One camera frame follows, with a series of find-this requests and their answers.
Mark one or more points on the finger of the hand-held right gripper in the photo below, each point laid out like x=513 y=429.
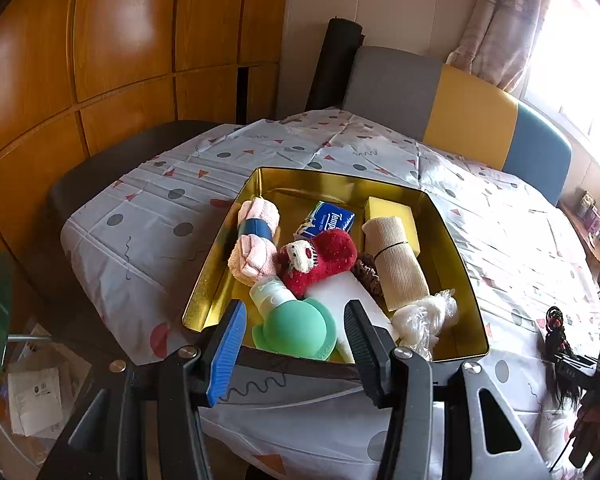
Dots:
x=570 y=364

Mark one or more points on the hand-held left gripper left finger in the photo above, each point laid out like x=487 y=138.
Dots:
x=227 y=355

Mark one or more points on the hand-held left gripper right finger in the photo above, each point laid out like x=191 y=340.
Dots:
x=367 y=355

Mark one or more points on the black beaded hair wig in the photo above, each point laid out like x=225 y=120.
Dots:
x=562 y=390

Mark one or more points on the white plastic bundle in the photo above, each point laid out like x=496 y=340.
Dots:
x=420 y=320

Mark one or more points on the green silicone brush bottle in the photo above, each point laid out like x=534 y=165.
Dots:
x=292 y=327

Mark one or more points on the white foam block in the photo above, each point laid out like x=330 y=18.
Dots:
x=340 y=290

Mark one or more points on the beige bandage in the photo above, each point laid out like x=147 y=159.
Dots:
x=395 y=270

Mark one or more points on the pink towel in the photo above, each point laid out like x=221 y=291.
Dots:
x=252 y=260

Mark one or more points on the gold tin box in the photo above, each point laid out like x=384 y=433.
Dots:
x=445 y=280

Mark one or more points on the red knitted sock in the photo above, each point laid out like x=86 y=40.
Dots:
x=335 y=250

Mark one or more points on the blue tissue pack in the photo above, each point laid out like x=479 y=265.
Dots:
x=325 y=220

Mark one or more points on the yellow sponge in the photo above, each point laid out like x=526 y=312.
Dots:
x=387 y=207

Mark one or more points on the purple box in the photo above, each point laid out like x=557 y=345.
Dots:
x=594 y=220

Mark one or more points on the patterned white tablecloth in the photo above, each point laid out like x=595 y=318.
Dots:
x=180 y=210

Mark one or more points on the white paper sheets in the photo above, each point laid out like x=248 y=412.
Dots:
x=35 y=400

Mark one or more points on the dark upholstered seat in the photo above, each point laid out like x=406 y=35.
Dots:
x=110 y=165

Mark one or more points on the grey yellow blue headboard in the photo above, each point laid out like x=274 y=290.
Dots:
x=470 y=115

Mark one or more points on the black rolled mat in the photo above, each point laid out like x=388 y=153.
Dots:
x=335 y=65

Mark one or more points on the window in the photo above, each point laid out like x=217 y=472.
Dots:
x=580 y=70

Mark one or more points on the wooden wardrobe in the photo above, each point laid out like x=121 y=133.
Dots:
x=120 y=50

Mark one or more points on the patterned curtain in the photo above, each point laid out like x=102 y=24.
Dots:
x=500 y=20

